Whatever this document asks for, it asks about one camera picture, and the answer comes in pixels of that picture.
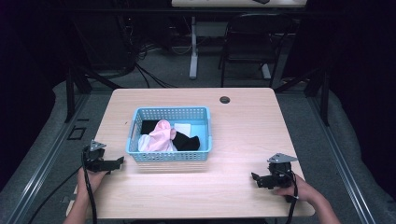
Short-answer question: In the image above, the person's right hand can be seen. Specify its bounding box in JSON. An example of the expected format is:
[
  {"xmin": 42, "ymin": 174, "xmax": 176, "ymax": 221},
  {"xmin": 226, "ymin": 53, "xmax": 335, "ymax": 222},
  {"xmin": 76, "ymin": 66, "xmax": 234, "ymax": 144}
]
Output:
[{"xmin": 273, "ymin": 174, "xmax": 318, "ymax": 205}]

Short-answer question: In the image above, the white sock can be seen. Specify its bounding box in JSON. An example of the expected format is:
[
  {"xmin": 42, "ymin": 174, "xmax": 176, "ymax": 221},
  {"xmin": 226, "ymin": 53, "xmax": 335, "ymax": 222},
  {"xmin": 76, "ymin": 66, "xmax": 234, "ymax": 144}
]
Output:
[{"xmin": 173, "ymin": 122, "xmax": 192, "ymax": 138}]

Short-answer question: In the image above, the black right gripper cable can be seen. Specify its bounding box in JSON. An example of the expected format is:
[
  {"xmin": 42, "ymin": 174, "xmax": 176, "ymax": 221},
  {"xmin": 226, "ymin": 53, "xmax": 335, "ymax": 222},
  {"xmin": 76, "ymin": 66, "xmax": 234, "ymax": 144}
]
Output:
[{"xmin": 281, "ymin": 169, "xmax": 300, "ymax": 224}]

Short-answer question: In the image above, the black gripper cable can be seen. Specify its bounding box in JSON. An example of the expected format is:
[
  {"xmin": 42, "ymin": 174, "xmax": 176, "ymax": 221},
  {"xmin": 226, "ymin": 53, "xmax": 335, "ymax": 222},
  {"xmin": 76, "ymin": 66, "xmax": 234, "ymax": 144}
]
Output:
[
  {"xmin": 80, "ymin": 146, "xmax": 98, "ymax": 224},
  {"xmin": 281, "ymin": 169, "xmax": 300, "ymax": 224}
]

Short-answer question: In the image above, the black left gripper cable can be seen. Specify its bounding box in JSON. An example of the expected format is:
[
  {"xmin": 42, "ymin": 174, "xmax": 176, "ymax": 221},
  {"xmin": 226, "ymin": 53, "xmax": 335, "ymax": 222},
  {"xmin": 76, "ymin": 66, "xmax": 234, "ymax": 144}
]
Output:
[{"xmin": 80, "ymin": 146, "xmax": 98, "ymax": 224}]

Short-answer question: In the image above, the black metal stand frame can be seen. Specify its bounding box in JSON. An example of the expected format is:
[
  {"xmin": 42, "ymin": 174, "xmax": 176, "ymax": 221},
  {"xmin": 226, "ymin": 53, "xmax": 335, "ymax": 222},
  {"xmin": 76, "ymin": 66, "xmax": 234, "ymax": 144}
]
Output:
[
  {"xmin": 64, "ymin": 60, "xmax": 123, "ymax": 123},
  {"xmin": 274, "ymin": 66, "xmax": 332, "ymax": 127}
]

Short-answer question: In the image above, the black folding chair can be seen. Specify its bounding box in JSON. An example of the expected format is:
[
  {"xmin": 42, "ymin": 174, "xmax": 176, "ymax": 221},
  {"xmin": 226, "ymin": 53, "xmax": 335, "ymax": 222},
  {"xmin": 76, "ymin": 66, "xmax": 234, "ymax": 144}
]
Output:
[{"xmin": 218, "ymin": 12, "xmax": 294, "ymax": 89}]

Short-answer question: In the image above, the aluminium floor rail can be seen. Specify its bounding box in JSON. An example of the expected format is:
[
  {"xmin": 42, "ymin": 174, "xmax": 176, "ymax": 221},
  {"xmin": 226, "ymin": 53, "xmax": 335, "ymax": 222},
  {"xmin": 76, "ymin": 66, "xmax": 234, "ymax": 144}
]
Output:
[
  {"xmin": 5, "ymin": 92, "xmax": 92, "ymax": 224},
  {"xmin": 305, "ymin": 95, "xmax": 378, "ymax": 224}
]

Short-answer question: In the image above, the person's left hand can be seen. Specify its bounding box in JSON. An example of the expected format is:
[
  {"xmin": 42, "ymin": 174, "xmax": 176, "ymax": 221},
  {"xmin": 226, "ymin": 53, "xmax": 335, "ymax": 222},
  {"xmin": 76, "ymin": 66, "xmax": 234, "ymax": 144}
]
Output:
[{"xmin": 76, "ymin": 167, "xmax": 108, "ymax": 201}]

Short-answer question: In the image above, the black cable along floor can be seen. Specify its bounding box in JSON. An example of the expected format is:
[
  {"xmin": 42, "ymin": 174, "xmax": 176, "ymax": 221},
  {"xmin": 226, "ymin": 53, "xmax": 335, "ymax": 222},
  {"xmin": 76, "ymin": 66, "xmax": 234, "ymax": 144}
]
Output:
[{"xmin": 27, "ymin": 167, "xmax": 82, "ymax": 224}]

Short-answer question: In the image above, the black sock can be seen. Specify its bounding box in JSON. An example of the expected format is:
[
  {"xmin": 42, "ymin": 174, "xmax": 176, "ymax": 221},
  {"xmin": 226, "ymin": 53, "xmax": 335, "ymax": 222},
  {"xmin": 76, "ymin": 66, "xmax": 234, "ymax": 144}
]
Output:
[
  {"xmin": 171, "ymin": 131, "xmax": 201, "ymax": 152},
  {"xmin": 140, "ymin": 119, "xmax": 161, "ymax": 135}
]

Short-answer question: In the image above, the white desk leg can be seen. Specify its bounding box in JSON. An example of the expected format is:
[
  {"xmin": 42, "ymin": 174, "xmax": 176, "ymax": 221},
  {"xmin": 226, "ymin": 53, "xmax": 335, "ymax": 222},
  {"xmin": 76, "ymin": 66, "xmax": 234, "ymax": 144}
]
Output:
[{"xmin": 189, "ymin": 14, "xmax": 201, "ymax": 80}]

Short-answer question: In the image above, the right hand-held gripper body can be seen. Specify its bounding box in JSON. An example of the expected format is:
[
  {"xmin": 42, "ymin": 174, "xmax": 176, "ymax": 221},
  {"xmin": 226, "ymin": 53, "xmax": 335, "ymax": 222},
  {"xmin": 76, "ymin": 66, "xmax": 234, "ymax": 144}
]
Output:
[{"xmin": 266, "ymin": 152, "xmax": 299, "ymax": 189}]

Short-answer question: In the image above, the bundle of floor cables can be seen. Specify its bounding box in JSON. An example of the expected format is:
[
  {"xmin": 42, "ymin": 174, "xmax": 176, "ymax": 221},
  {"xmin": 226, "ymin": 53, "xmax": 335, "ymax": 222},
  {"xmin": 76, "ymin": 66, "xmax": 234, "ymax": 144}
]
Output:
[{"xmin": 134, "ymin": 43, "xmax": 180, "ymax": 90}]

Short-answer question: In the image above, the pink sock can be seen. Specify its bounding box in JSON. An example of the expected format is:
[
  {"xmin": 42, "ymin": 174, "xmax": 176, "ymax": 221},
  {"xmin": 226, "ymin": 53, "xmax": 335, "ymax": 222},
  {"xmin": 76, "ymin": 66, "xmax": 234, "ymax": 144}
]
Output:
[{"xmin": 137, "ymin": 119, "xmax": 178, "ymax": 153}]

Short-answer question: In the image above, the light blue plastic basket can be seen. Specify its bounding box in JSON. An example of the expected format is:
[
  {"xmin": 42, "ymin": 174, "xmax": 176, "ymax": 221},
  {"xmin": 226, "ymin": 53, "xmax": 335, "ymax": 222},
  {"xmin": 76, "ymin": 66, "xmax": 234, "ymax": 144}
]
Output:
[{"xmin": 125, "ymin": 105, "xmax": 214, "ymax": 163}]

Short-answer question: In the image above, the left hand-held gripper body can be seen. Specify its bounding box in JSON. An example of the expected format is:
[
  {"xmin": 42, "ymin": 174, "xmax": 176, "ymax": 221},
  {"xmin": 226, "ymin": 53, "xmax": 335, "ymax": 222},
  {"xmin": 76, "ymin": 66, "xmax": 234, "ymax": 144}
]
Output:
[{"xmin": 81, "ymin": 139, "xmax": 108, "ymax": 173}]

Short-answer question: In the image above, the white desk foot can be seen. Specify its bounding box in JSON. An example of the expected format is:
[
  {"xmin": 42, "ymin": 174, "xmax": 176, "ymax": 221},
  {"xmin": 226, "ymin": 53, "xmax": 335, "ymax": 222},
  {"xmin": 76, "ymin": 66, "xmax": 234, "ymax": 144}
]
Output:
[{"xmin": 261, "ymin": 63, "xmax": 273, "ymax": 80}]

